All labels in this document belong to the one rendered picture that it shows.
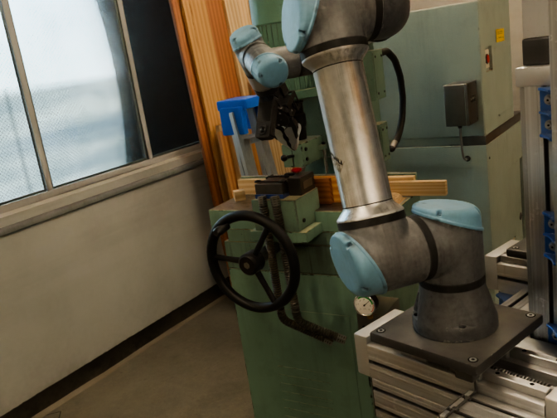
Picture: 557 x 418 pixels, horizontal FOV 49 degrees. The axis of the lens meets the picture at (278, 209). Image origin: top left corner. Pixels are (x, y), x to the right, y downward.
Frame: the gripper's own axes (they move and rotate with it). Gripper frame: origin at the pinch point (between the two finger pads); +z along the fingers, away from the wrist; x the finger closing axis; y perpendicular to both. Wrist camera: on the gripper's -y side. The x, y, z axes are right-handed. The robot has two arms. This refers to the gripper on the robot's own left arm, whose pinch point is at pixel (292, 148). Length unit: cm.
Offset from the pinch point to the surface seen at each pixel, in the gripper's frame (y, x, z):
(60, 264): -8, 135, 54
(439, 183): 6.9, -34.5, 20.9
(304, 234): -18.2, -5.2, 14.3
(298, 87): 17.5, 1.9, -7.3
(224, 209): -7.7, 27.6, 16.5
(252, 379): -37, 27, 66
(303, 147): 10.6, 4.1, 8.9
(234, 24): 153, 115, 41
